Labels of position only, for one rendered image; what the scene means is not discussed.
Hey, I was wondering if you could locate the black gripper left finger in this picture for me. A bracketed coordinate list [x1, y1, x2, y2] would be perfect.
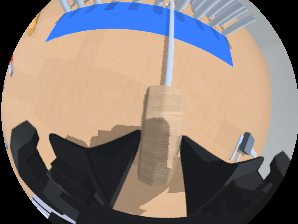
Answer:
[48, 129, 141, 208]

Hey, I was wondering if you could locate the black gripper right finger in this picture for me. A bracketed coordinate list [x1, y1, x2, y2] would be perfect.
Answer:
[180, 135, 265, 217]

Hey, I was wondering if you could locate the blue flat strip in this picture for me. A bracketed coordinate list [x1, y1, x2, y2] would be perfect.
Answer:
[45, 2, 233, 67]

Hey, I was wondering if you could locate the hammer with wooden handle and grey head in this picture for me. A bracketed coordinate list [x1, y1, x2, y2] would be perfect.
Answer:
[27, 11, 41, 36]

